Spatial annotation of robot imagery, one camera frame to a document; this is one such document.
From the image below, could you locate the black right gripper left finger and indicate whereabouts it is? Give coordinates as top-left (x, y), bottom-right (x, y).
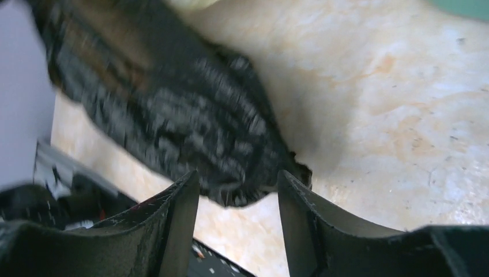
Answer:
top-left (91, 170), bottom-right (201, 277)

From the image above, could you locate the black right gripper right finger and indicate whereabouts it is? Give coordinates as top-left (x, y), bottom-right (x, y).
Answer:
top-left (277, 171), bottom-right (405, 276)

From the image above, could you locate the black trash bag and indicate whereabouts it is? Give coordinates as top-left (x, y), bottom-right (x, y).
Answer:
top-left (27, 1), bottom-right (312, 207)

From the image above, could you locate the green plastic trash bin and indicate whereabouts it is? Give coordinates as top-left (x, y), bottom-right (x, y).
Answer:
top-left (428, 0), bottom-right (488, 21)

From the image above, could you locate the translucent yellow-trimmed plastic bag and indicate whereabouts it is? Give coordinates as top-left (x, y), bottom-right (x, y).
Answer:
top-left (165, 0), bottom-right (219, 10)

